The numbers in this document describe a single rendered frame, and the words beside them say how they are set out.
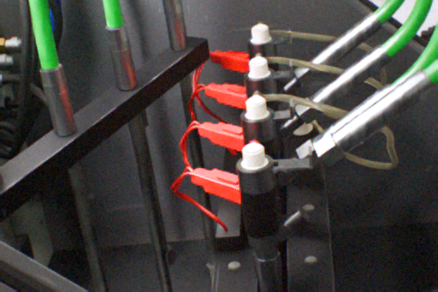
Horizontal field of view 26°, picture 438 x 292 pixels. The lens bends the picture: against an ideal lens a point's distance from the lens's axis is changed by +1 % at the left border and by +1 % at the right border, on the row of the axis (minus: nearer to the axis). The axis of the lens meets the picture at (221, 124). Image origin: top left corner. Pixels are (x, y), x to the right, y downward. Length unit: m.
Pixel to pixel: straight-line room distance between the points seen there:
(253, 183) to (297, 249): 0.13
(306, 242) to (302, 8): 0.27
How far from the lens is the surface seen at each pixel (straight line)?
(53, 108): 0.77
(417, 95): 0.66
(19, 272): 0.35
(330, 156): 0.68
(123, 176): 1.07
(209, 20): 0.98
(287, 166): 0.69
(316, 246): 0.80
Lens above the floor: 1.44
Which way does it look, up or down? 27 degrees down
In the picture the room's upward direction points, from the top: 8 degrees counter-clockwise
